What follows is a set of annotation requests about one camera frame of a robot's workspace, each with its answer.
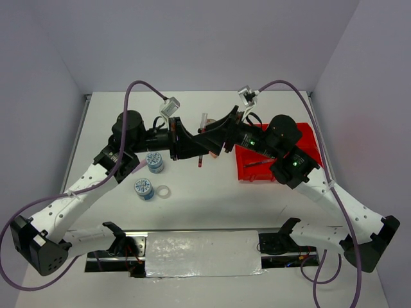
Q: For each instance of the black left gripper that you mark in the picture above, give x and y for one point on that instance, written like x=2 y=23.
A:
x=179 y=142

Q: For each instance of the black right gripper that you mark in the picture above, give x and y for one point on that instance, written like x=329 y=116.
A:
x=228 y=126

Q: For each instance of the blue gel pen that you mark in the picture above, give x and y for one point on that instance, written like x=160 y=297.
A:
x=261 y=162

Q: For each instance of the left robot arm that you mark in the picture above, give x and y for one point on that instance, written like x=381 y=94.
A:
x=46 y=240

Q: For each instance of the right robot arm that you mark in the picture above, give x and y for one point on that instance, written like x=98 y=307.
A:
x=365 y=234

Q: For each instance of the blue slime jar far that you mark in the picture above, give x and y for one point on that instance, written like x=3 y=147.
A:
x=154 y=162

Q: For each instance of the blue slime jar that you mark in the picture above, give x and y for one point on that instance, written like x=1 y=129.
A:
x=154 y=162
x=144 y=189

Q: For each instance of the pink highlighter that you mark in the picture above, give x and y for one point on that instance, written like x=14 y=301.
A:
x=141 y=165

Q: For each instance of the red bin front left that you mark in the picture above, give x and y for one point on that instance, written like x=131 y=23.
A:
x=252 y=174

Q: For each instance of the red bin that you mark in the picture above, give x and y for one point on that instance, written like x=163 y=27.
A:
x=252 y=174
x=308 y=143

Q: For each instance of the small clear tape roll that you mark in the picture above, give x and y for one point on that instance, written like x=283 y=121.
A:
x=163 y=191

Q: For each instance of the blue slime jar near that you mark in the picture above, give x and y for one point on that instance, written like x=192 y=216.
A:
x=144 y=189

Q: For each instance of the red bin back right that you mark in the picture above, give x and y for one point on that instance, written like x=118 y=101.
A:
x=308 y=143

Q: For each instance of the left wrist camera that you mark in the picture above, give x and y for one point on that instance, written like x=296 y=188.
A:
x=169 y=107

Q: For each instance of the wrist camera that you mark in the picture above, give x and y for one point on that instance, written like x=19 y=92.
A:
x=248 y=96
x=169 y=107

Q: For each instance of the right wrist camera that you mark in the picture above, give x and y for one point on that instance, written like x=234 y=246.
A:
x=248 y=96

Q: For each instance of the metal base rail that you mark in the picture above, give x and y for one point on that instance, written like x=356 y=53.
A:
x=275 y=253

